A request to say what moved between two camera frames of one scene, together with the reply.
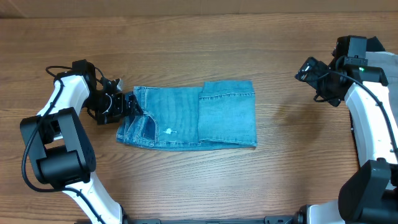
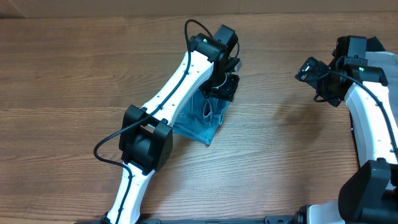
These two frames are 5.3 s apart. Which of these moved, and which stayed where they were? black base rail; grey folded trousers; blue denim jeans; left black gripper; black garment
Moved: blue denim jeans; left black gripper
Stayed: grey folded trousers; black garment; black base rail
